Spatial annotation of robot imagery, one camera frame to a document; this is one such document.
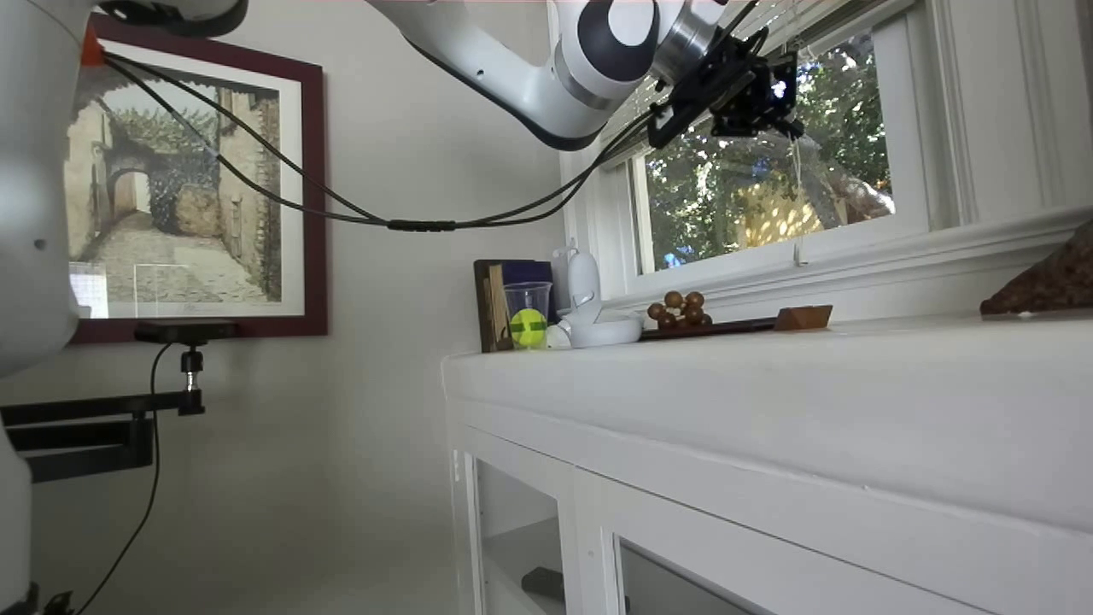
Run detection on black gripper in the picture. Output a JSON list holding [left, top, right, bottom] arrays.
[[651, 33, 804, 146]]

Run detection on beige window blinds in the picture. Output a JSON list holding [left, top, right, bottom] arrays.
[[746, 0, 920, 50]]

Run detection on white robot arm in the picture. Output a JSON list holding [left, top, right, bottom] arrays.
[[0, 0, 775, 371]]

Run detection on white framed window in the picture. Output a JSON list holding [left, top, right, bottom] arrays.
[[563, 0, 1093, 323]]

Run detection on brown wooden bead figure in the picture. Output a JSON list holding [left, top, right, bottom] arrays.
[[645, 291, 715, 334]]

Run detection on dark wooden tray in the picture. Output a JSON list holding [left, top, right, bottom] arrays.
[[638, 304, 835, 341]]

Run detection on white swan figurine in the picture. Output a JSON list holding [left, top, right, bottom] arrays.
[[548, 243, 600, 349]]

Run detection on white shallow dish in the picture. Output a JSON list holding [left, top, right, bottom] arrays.
[[570, 317, 644, 349]]

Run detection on clear drinking glass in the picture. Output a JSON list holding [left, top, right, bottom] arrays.
[[506, 282, 552, 349]]

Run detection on green tennis ball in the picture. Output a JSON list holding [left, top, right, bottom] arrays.
[[509, 308, 548, 349]]

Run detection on white glass-door cabinet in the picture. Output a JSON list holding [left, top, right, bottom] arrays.
[[449, 323, 1093, 615]]

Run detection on framed street painting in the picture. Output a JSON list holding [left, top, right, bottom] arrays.
[[65, 17, 330, 345]]

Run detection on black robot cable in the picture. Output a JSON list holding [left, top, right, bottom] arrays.
[[96, 48, 687, 235]]

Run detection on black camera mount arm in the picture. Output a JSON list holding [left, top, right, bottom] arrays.
[[0, 323, 237, 482]]

